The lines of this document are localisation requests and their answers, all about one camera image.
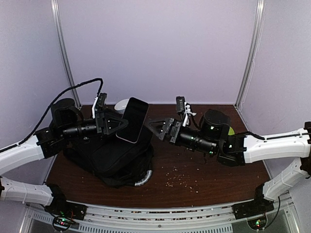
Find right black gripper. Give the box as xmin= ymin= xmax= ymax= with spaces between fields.
xmin=145 ymin=116 xmax=217 ymax=156

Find pink smartphone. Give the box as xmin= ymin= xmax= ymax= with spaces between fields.
xmin=116 ymin=97 xmax=149 ymax=144

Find black student backpack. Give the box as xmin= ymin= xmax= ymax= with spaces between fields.
xmin=63 ymin=126 xmax=155 ymax=187

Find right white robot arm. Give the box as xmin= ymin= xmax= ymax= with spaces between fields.
xmin=146 ymin=109 xmax=311 ymax=215

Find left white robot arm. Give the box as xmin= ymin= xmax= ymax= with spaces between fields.
xmin=0 ymin=98 xmax=128 ymax=216

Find white patterned ceramic bowl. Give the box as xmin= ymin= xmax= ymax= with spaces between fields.
xmin=114 ymin=99 xmax=129 ymax=115

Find green round plate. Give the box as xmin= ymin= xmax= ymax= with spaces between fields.
xmin=228 ymin=127 xmax=235 ymax=136

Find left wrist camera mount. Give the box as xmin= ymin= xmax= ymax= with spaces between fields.
xmin=91 ymin=93 xmax=107 ymax=119

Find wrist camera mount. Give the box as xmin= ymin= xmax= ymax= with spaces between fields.
xmin=91 ymin=93 xmax=107 ymax=119
xmin=176 ymin=96 xmax=196 ymax=127

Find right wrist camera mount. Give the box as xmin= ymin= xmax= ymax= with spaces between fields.
xmin=176 ymin=96 xmax=196 ymax=127

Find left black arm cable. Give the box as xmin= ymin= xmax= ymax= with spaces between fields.
xmin=0 ymin=77 xmax=104 ymax=151

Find front aluminium rail base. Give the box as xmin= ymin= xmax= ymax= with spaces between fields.
xmin=19 ymin=191 xmax=302 ymax=233

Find right aluminium frame post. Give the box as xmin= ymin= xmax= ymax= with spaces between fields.
xmin=235 ymin=0 xmax=265 ymax=111

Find aluminium frame post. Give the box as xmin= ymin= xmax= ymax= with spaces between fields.
xmin=235 ymin=0 xmax=265 ymax=111
xmin=50 ymin=0 xmax=82 ymax=107

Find left aluminium frame post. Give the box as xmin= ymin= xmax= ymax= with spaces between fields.
xmin=50 ymin=0 xmax=82 ymax=107

